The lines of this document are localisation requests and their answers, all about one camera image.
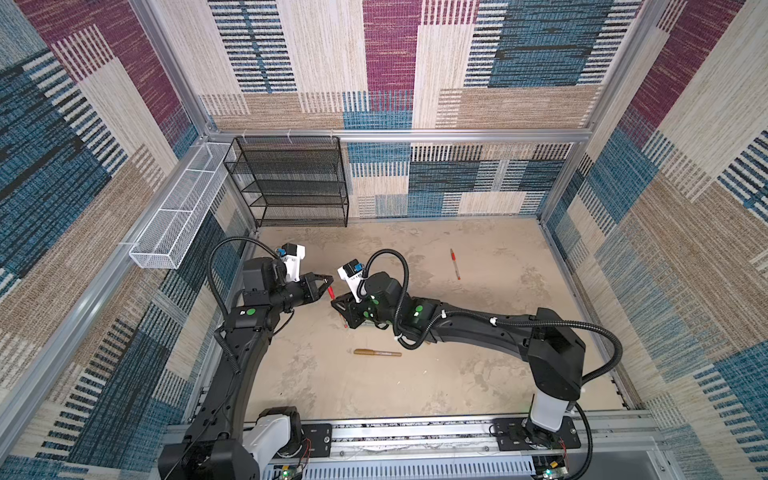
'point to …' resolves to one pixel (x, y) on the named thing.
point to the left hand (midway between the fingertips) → (331, 275)
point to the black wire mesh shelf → (291, 181)
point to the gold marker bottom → (365, 351)
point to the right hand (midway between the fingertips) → (335, 307)
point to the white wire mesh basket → (163, 242)
